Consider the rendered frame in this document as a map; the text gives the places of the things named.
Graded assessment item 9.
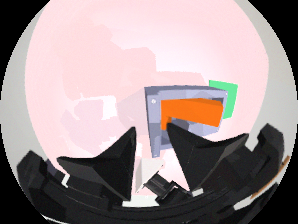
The orange l-shaped part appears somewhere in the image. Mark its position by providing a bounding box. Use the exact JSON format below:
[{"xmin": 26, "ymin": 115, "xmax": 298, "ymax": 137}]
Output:
[{"xmin": 161, "ymin": 97, "xmax": 223, "ymax": 129}]

